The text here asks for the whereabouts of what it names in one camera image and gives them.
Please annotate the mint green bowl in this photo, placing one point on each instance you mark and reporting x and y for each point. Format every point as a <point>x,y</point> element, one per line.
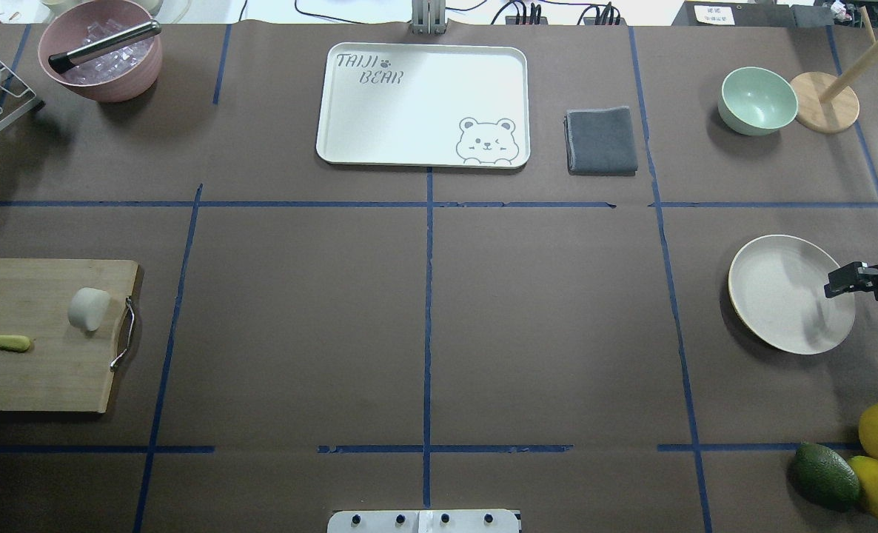
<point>756,102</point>

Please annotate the wooden cutting board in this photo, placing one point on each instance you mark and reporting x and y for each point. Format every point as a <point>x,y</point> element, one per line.
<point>67,369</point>

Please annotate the white bear serving tray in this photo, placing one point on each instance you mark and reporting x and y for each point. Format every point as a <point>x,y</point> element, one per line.
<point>426,105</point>

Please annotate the aluminium frame post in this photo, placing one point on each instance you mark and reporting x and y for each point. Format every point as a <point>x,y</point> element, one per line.
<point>429,17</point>

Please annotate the wooden mug tree stand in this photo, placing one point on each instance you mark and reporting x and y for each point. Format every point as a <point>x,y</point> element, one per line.
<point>826,103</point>

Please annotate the folded grey cloth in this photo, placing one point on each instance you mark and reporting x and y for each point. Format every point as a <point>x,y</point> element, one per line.
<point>600,142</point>

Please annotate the yellow-green knife handle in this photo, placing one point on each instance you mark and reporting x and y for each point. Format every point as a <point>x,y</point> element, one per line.
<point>15,344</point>

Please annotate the pink bowl with ice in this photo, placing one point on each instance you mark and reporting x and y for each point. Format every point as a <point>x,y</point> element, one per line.
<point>114,76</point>

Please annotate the black power strip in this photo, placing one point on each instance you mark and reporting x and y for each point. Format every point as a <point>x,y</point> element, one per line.
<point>559,13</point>

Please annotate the green avocado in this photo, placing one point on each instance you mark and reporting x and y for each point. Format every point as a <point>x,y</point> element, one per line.
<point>824,478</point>

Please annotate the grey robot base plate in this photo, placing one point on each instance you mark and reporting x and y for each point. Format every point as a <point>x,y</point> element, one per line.
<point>426,520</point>

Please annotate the beige round plate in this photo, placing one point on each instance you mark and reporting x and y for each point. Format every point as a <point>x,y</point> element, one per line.
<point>776,286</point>

